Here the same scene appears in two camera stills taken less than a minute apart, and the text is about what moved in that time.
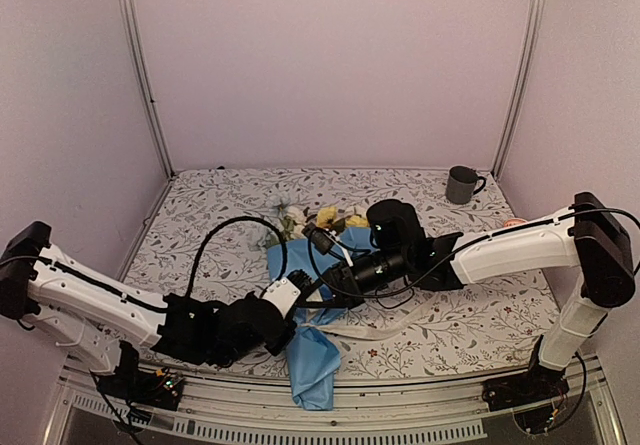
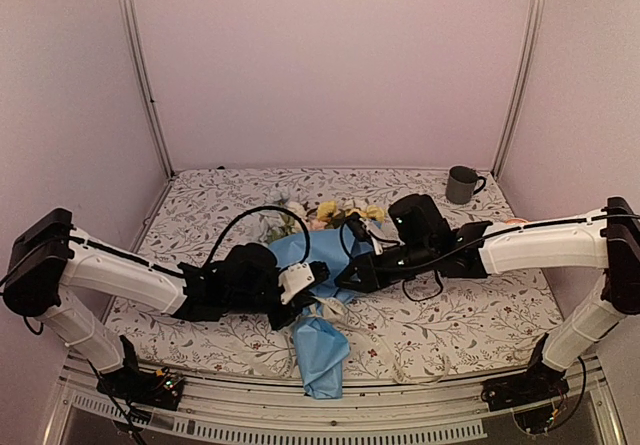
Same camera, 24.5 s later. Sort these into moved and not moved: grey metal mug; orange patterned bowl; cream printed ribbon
Moved: cream printed ribbon
Not moved: grey metal mug; orange patterned bowl
